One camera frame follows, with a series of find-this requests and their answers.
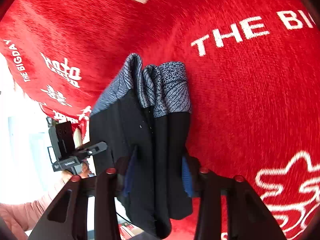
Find black pants with grey waistband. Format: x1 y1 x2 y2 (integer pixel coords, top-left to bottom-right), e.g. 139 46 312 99
89 54 193 239

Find pink sleeve forearm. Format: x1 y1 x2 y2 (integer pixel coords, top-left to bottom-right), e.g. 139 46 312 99
1 196 53 239

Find person's left hand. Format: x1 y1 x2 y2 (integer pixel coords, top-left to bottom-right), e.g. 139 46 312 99
62 128 91 184

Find red blanket with white characters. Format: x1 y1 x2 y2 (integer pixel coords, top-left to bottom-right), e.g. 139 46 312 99
1 0 319 239

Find black cable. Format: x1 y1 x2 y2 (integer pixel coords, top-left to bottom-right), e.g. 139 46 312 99
116 211 133 227

